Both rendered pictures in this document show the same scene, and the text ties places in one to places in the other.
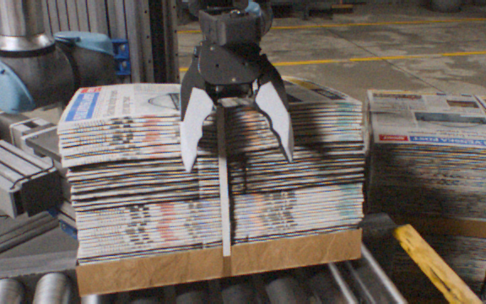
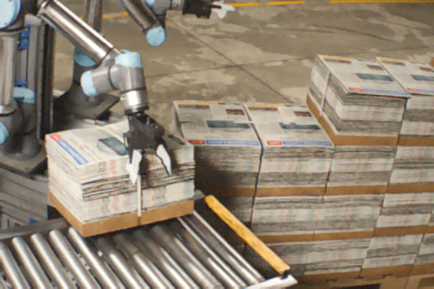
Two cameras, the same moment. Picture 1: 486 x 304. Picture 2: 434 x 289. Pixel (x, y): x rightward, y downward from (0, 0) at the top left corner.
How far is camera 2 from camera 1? 1.45 m
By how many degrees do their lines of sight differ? 22
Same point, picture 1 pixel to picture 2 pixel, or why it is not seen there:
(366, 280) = (195, 222)
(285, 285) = (161, 227)
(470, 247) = (241, 202)
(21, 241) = not seen: outside the picture
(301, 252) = (169, 212)
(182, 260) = (122, 218)
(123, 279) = (99, 228)
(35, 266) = (44, 227)
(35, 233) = not seen: outside the picture
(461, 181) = (235, 166)
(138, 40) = (35, 83)
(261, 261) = (153, 217)
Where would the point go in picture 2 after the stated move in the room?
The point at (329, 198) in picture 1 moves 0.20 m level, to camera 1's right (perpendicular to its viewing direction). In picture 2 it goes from (180, 187) to (242, 182)
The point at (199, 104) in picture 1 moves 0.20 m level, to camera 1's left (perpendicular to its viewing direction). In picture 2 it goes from (136, 156) to (67, 160)
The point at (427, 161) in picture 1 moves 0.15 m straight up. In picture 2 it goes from (216, 155) to (222, 118)
